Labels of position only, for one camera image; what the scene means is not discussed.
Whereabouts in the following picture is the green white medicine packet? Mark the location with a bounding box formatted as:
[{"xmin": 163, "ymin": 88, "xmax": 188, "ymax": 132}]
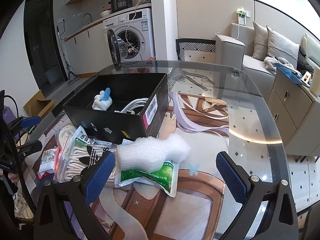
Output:
[{"xmin": 114, "ymin": 160, "xmax": 179, "ymax": 198}]

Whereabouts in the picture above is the white plush toy blue mask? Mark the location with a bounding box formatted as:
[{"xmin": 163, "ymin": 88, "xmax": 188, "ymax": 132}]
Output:
[{"xmin": 92, "ymin": 88, "xmax": 112, "ymax": 111}]

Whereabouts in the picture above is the anime printed desk mat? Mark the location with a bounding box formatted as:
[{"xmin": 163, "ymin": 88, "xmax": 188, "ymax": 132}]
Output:
[{"xmin": 34, "ymin": 92, "xmax": 228, "ymax": 239}]

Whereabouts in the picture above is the white cable bundle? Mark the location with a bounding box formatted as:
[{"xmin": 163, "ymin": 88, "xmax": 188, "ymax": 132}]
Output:
[{"xmin": 114, "ymin": 97, "xmax": 150, "ymax": 114}]

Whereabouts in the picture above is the red white snack packet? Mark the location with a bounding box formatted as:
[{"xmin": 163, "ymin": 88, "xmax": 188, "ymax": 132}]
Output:
[{"xmin": 37, "ymin": 147, "xmax": 61, "ymax": 179}]

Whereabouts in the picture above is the person left hand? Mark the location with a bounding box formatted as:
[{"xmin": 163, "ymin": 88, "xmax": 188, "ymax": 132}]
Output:
[{"xmin": 0, "ymin": 169, "xmax": 19, "ymax": 184}]

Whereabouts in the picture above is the patterned black white chair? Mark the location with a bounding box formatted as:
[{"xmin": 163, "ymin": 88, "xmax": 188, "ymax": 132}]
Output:
[{"xmin": 176, "ymin": 38, "xmax": 216, "ymax": 61}]

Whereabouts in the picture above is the wall socket with charger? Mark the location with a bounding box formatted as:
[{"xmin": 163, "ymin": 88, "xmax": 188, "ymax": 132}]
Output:
[{"xmin": 236, "ymin": 8, "xmax": 251, "ymax": 26}]

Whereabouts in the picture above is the white rope bundle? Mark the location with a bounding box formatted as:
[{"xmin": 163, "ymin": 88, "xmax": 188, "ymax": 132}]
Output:
[{"xmin": 54, "ymin": 125, "xmax": 78, "ymax": 151}]

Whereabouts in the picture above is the cardboard box on floor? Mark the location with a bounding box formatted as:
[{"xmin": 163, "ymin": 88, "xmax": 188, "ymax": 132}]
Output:
[{"xmin": 23, "ymin": 90, "xmax": 57, "ymax": 120}]

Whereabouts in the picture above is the white cylinder cup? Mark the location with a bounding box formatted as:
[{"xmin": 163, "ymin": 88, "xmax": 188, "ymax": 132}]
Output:
[{"xmin": 310, "ymin": 67, "xmax": 320, "ymax": 96}]

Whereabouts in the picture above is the beige cushion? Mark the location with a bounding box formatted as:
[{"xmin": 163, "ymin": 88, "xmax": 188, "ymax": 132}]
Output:
[{"xmin": 253, "ymin": 22, "xmax": 268, "ymax": 61}]

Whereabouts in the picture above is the grey sofa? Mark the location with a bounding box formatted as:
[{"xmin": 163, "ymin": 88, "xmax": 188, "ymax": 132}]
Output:
[{"xmin": 215, "ymin": 22, "xmax": 320, "ymax": 81}]

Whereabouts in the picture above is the white foam wrap piece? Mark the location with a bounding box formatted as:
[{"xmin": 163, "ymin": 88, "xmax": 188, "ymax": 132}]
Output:
[{"xmin": 116, "ymin": 133, "xmax": 191, "ymax": 173}]

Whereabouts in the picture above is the white washing machine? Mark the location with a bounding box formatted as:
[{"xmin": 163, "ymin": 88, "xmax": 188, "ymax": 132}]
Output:
[{"xmin": 103, "ymin": 8, "xmax": 155, "ymax": 70}]

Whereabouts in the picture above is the grey cushion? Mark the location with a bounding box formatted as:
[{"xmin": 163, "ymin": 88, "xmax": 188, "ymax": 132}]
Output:
[{"xmin": 266, "ymin": 25, "xmax": 299, "ymax": 67}]

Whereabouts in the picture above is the beige drawer cabinet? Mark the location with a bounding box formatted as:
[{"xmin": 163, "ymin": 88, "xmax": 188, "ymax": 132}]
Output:
[{"xmin": 267, "ymin": 70, "xmax": 319, "ymax": 157}]

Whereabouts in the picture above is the black cardboard box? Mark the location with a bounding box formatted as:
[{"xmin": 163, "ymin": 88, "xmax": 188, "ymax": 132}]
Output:
[{"xmin": 63, "ymin": 73, "xmax": 168, "ymax": 144}]

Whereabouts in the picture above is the black pressure cooker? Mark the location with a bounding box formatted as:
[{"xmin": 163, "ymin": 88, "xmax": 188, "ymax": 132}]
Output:
[{"xmin": 108, "ymin": 0, "xmax": 133, "ymax": 12}]

